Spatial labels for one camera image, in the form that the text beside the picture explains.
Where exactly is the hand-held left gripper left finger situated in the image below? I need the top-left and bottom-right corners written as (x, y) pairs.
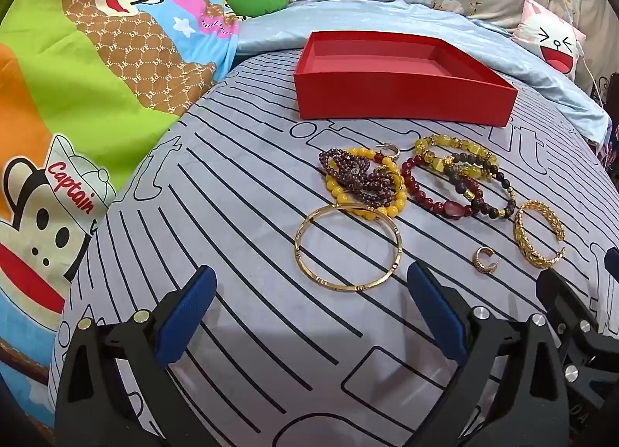
top-left (55, 264), bottom-right (218, 447)

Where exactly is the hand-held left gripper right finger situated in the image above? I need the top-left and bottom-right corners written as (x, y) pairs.
top-left (407, 261), bottom-right (571, 447)

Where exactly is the small chunky gold earring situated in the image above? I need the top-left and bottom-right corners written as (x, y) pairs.
top-left (473, 246), bottom-right (499, 276)

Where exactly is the woven gold cuff bracelet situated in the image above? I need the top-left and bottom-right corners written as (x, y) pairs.
top-left (513, 200), bottom-right (568, 270)

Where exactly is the plain gold bangle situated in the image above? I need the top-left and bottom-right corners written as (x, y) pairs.
top-left (294, 203), bottom-right (403, 294)

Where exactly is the dark red bead bracelet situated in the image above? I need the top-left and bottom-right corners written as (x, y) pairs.
top-left (400, 156), bottom-right (479, 220)

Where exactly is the black and gold bead bracelet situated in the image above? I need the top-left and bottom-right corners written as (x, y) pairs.
top-left (438, 150), bottom-right (518, 220)

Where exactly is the purple garnet bead bracelet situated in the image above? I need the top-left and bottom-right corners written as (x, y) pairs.
top-left (318, 148), bottom-right (402, 208)

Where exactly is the opaque yellow bead bracelet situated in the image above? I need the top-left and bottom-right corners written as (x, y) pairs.
top-left (323, 147), bottom-right (409, 220)

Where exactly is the translucent yellow bead bracelet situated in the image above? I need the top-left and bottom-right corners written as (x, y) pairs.
top-left (413, 134), bottom-right (495, 182)

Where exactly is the red cardboard box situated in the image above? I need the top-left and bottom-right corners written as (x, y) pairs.
top-left (294, 31), bottom-right (518, 128)

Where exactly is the dark metal rack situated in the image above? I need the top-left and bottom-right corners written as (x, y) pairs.
top-left (592, 72), bottom-right (619, 158)

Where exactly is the pink cartoon face cushion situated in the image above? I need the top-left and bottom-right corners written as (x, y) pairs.
top-left (511, 0), bottom-right (586, 80)

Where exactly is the colourful cartoon monkey quilt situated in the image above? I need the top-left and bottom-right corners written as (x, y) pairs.
top-left (0, 0), bottom-right (243, 428)

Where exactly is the light blue blanket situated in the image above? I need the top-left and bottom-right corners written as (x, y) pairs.
top-left (234, 0), bottom-right (610, 143)

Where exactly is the white cable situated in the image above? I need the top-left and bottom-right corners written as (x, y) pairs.
top-left (544, 0), bottom-right (605, 104)

